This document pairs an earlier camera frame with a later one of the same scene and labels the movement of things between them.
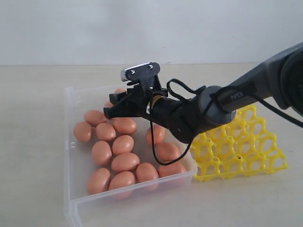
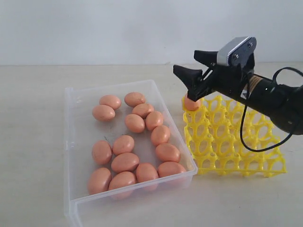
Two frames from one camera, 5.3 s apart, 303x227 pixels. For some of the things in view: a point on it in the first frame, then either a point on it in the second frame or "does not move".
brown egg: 83,131 → 103,113
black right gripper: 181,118 → 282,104
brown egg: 101,152 does not move
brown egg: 93,117 → 112,100
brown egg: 105,132 → 134,123
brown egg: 166,152 does not move
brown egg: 122,144 does not move
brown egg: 125,161 does not move
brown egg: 98,181 does not move
